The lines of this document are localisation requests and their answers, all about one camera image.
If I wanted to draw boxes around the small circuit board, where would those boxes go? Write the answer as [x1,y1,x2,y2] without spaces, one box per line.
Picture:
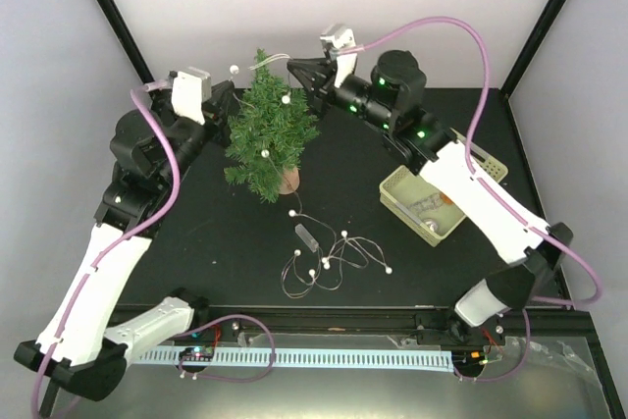
[179,346,215,362]

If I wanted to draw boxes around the light blue slotted cable duct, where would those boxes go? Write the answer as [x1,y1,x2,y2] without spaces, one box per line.
[135,345,454,373]

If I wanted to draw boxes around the black aluminium rail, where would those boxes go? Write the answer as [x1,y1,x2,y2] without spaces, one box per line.
[110,305,599,349]

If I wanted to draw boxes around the small green christmas tree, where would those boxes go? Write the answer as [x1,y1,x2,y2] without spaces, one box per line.
[225,48,319,203]

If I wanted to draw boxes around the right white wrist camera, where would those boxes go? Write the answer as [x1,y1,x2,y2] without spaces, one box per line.
[320,24,357,90]

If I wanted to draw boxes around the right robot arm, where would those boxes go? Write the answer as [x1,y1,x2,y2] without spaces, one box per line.
[287,50,573,343]

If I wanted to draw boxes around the green plastic basket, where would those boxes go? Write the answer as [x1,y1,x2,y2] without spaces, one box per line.
[379,133,508,247]

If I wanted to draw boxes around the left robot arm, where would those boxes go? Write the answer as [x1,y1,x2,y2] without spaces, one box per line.
[14,77,236,401]

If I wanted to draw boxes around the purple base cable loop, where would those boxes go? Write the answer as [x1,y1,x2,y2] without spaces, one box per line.
[177,309,281,384]

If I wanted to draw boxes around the clear battery box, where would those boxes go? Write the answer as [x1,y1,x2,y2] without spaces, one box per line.
[294,223,320,252]

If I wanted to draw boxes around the string of white lights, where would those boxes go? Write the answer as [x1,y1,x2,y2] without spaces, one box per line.
[228,51,394,300]

